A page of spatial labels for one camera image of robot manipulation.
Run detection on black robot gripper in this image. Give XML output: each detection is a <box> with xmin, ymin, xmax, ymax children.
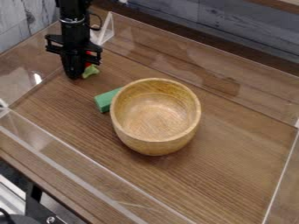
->
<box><xmin>44</xmin><ymin>19</ymin><xmax>103</xmax><ymax>79</ymax></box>

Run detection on red plush tomato toy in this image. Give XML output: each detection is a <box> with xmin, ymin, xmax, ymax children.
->
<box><xmin>82</xmin><ymin>62</ymin><xmax>99</xmax><ymax>79</ymax></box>

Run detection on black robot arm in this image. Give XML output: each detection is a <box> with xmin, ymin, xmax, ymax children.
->
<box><xmin>44</xmin><ymin>0</ymin><xmax>103</xmax><ymax>80</ymax></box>

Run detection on green rectangular block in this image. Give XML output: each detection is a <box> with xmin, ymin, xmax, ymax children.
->
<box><xmin>94</xmin><ymin>88</ymin><xmax>120</xmax><ymax>113</ymax></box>

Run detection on round wooden bowl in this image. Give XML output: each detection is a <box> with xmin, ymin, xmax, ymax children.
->
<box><xmin>110</xmin><ymin>78</ymin><xmax>202</xmax><ymax>156</ymax></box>

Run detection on clear acrylic tray walls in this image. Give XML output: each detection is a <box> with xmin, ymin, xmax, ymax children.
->
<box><xmin>0</xmin><ymin>15</ymin><xmax>299</xmax><ymax>224</ymax></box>

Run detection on clear acrylic corner bracket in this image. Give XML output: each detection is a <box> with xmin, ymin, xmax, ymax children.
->
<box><xmin>90</xmin><ymin>12</ymin><xmax>115</xmax><ymax>46</ymax></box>

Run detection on black metal table frame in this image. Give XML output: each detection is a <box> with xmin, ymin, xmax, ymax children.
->
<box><xmin>0</xmin><ymin>158</ymin><xmax>80</xmax><ymax>224</ymax></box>

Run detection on black cable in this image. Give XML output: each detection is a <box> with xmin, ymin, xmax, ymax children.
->
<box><xmin>0</xmin><ymin>206</ymin><xmax>19</xmax><ymax>224</ymax></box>

